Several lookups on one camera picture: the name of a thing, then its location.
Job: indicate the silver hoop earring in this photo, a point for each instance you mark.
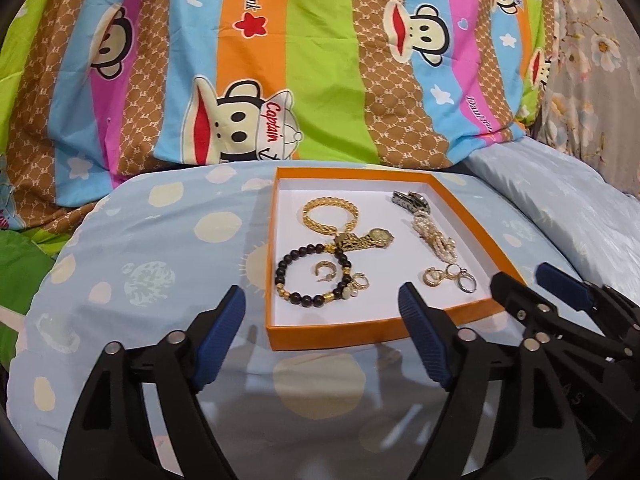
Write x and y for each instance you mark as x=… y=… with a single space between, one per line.
x=460 y=285

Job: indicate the plain light blue pillow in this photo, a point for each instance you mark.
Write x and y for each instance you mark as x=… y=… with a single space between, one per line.
x=560 y=200

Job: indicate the orange shallow box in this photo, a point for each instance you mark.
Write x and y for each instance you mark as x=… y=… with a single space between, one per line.
x=390 y=305

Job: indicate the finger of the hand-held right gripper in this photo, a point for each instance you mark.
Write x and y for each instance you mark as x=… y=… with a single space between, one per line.
x=520 y=302
x=562 y=282

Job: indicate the gold wristwatch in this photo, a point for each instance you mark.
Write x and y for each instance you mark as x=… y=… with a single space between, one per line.
x=380 y=236

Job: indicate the colourful cartoon printed blanket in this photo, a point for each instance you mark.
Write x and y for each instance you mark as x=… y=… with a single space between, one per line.
x=320 y=60

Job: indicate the grey floral bedsheet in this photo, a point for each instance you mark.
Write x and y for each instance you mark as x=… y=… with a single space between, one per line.
x=590 y=60

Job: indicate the light blue dotted pillow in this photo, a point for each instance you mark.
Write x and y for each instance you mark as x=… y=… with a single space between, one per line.
x=165 y=240

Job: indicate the green cloth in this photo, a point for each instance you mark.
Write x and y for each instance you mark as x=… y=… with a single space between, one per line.
x=22 y=265

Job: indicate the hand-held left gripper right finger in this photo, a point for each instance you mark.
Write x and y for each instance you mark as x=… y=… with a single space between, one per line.
x=425 y=340

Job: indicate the gold hoop earring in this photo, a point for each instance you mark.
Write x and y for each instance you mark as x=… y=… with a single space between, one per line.
x=452 y=266
x=330 y=270

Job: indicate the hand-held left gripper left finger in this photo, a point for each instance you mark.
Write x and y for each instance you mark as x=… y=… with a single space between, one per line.
x=220 y=340

